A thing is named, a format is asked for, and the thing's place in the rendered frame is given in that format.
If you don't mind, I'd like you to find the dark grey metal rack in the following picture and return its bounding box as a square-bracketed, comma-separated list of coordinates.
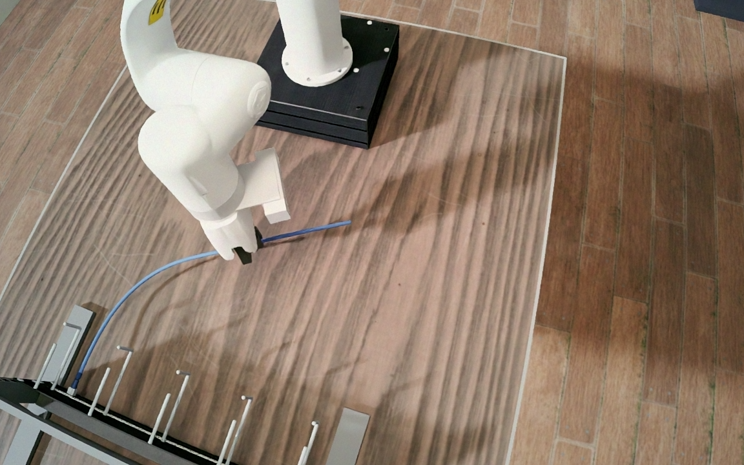
[0, 304, 368, 465]

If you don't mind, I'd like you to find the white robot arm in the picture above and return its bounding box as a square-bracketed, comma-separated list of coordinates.
[121, 0, 353, 223]

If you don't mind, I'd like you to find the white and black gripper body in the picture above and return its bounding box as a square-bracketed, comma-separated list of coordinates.
[195, 208, 257, 260]

